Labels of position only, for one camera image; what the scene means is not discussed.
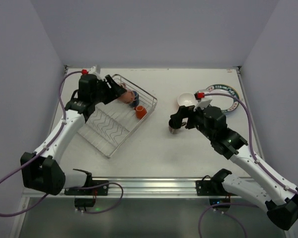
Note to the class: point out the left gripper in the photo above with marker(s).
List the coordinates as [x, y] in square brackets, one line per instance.
[113, 89]

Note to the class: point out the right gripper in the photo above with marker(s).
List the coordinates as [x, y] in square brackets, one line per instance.
[185, 118]

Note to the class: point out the brown striped mug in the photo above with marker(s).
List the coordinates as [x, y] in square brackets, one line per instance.
[174, 129]

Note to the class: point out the pink textured cup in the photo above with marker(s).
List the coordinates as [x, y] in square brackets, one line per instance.
[127, 98]

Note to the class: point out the orange bowl white inside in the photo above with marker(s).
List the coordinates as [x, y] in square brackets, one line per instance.
[186, 99]

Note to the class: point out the blue mug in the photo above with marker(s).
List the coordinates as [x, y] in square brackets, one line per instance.
[136, 100]

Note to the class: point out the dark green plate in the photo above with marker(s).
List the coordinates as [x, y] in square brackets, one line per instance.
[226, 104]

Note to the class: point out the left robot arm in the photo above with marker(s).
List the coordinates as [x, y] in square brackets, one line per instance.
[40, 169]

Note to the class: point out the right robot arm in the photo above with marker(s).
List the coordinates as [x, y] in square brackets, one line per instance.
[271, 192]

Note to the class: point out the orange red mug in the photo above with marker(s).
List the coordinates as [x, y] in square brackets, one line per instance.
[140, 112]

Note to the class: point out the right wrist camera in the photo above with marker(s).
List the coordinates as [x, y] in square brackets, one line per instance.
[203, 103]

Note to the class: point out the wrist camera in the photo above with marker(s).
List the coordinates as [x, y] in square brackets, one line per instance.
[95, 70]
[203, 103]

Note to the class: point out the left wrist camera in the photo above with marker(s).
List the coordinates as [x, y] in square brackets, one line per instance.
[95, 70]

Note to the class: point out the metal wire dish rack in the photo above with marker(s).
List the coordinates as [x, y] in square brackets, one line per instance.
[111, 125]

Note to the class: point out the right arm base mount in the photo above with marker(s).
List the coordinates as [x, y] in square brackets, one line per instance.
[212, 186]

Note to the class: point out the aluminium mounting rail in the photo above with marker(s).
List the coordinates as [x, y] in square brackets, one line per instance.
[151, 188]

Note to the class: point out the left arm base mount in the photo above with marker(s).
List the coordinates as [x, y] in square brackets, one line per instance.
[89, 191]

